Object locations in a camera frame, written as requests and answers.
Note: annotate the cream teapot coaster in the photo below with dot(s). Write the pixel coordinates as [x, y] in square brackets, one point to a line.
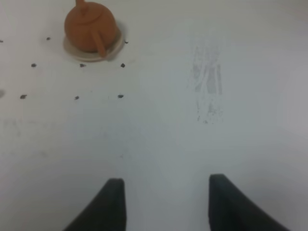
[89, 57]

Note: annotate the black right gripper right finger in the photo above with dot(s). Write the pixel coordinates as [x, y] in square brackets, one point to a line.
[230, 210]

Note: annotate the brown clay teapot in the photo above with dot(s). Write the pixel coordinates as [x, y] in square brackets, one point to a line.
[91, 27]

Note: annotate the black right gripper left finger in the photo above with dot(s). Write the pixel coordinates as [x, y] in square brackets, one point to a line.
[106, 212]

